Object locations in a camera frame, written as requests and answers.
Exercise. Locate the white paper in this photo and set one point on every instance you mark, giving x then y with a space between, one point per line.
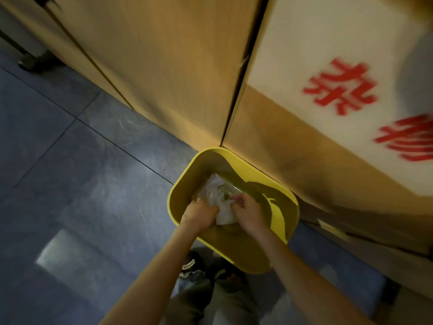
218 199

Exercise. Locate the black furniture leg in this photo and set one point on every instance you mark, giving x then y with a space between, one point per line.
30 57

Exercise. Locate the wooden cabinet side panel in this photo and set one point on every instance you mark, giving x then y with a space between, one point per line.
64 43

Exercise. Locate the person's left fingers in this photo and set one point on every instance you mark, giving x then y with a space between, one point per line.
208 208

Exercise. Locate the person's right fingers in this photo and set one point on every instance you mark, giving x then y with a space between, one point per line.
238 203

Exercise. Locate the person's legs in grey trousers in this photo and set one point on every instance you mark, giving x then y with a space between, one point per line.
209 294

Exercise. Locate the yellow plastic waste bin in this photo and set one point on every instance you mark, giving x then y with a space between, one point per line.
233 247

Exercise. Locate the person's right forearm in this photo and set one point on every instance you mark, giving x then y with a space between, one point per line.
304 284

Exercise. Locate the person's left forearm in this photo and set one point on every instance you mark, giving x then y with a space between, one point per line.
159 280

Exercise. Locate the person's left hand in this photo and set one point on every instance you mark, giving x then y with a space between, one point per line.
198 215

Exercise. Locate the person's right hand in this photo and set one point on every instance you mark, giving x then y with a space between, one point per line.
249 214

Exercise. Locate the white sign with red print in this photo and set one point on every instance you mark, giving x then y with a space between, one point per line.
331 81

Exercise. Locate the dark shoe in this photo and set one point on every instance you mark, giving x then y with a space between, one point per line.
194 263

